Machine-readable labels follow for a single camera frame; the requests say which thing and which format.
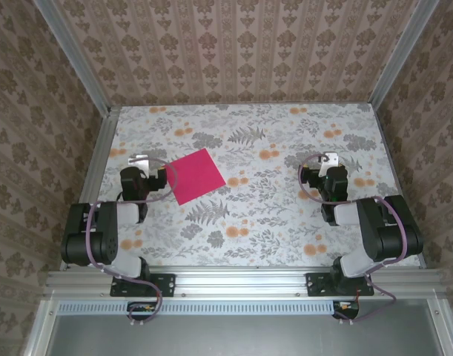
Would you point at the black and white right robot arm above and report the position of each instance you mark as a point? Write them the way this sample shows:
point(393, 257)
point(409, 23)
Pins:
point(382, 233)

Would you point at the pink square paper sheet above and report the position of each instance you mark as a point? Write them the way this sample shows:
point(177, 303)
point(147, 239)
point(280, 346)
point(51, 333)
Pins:
point(196, 176)

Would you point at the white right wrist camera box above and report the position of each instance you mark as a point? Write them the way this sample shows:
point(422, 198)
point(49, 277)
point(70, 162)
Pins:
point(331, 159)

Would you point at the aluminium frame post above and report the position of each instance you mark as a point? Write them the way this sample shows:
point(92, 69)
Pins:
point(76, 59)
point(396, 52)

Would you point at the wide aluminium cross rail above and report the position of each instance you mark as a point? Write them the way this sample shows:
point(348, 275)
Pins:
point(241, 282)

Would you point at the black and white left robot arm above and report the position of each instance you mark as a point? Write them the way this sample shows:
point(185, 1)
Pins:
point(100, 237)

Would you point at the aluminium table side rail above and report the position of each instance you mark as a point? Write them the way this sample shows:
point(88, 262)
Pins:
point(96, 163)

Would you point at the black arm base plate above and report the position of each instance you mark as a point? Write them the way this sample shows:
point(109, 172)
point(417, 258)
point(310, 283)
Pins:
point(317, 285)
point(167, 285)

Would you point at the grey metal panel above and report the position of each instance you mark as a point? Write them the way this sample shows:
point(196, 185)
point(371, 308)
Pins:
point(241, 337)

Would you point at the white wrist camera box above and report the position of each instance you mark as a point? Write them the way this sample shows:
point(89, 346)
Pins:
point(331, 159)
point(139, 160)

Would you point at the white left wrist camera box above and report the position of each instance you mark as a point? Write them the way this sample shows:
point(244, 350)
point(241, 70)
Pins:
point(139, 160)

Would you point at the aluminium lower frame rail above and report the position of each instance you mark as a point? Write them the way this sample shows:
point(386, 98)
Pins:
point(443, 330)
point(39, 330)

